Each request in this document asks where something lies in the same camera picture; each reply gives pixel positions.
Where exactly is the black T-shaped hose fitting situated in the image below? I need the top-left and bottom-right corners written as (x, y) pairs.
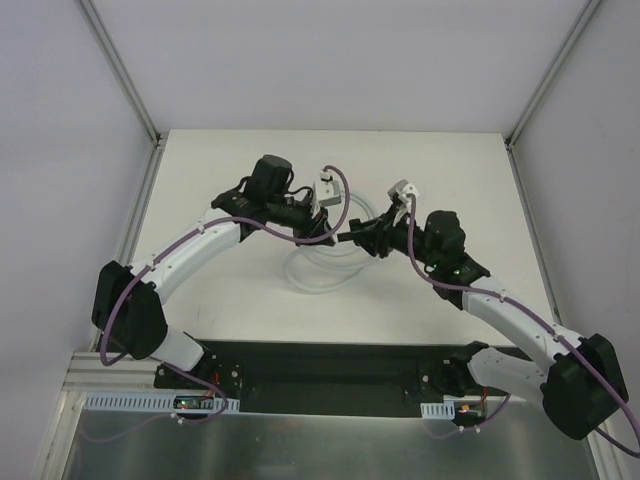
top-left (337, 218), bottom-right (363, 243)

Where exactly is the white hose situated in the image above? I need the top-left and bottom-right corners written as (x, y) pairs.
top-left (283, 190), bottom-right (386, 295)

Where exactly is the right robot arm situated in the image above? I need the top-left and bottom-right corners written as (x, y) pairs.
top-left (294, 208), bottom-right (638, 440)

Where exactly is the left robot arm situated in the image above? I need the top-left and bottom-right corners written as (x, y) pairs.
top-left (91, 155), bottom-right (350, 389)

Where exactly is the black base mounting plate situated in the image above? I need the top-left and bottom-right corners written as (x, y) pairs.
top-left (94, 337), bottom-right (574, 416)

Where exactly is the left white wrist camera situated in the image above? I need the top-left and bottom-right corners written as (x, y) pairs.
top-left (312, 171), bottom-right (342, 208)

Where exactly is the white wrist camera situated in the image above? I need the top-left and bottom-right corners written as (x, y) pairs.
top-left (312, 171), bottom-right (342, 208)
top-left (387, 179), bottom-right (419, 212)

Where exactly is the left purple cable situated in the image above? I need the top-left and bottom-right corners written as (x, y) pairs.
top-left (79, 164), bottom-right (351, 442)

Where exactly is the purple cable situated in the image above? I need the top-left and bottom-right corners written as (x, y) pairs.
top-left (404, 193), bottom-right (640, 459)
top-left (79, 164), bottom-right (351, 442)

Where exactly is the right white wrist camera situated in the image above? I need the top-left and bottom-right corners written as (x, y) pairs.
top-left (387, 179), bottom-right (419, 212)

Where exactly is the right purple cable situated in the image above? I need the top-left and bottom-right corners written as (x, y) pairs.
top-left (404, 193), bottom-right (640, 459)

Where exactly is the right white cable duct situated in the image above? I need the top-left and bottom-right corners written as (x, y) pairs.
top-left (420, 400), bottom-right (456, 421)

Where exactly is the white cable duct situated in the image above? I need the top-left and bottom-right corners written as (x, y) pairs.
top-left (84, 392), bottom-right (240, 415)
top-left (420, 400), bottom-right (456, 421)

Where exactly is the left aluminium frame post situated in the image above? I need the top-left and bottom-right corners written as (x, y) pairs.
top-left (75, 0), bottom-right (163, 145)

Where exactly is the aluminium frame post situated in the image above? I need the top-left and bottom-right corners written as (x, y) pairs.
top-left (75, 0), bottom-right (163, 145)
top-left (504, 0), bottom-right (605, 151)

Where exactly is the left white cable duct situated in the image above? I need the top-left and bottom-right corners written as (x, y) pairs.
top-left (84, 392), bottom-right (240, 415)

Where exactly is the right aluminium frame post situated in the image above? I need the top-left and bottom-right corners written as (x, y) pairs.
top-left (504, 0), bottom-right (605, 151)

